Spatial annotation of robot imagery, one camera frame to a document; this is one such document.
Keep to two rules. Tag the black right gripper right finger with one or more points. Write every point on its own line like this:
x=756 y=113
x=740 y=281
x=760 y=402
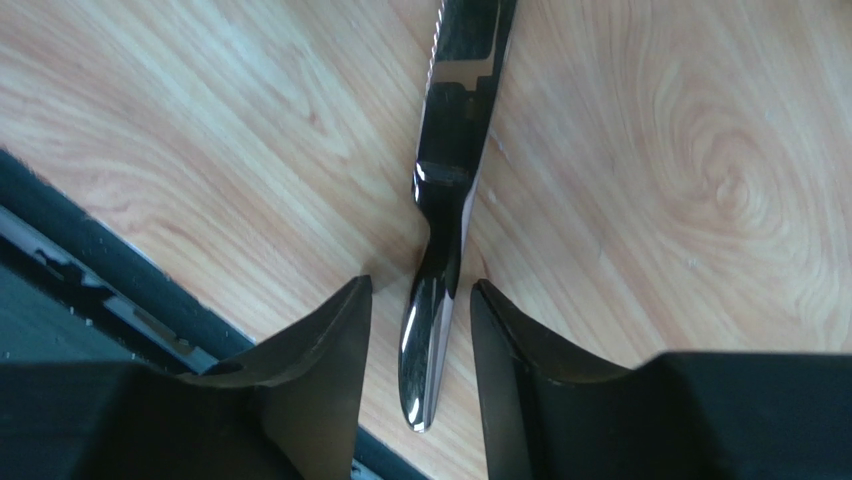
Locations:
x=549 y=408

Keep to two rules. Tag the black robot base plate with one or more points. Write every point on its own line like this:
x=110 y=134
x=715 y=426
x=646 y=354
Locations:
x=94 y=342

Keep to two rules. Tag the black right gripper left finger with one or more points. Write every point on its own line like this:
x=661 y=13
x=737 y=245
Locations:
x=288 y=407

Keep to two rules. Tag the silver table knife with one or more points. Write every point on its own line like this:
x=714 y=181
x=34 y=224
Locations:
x=469 y=51

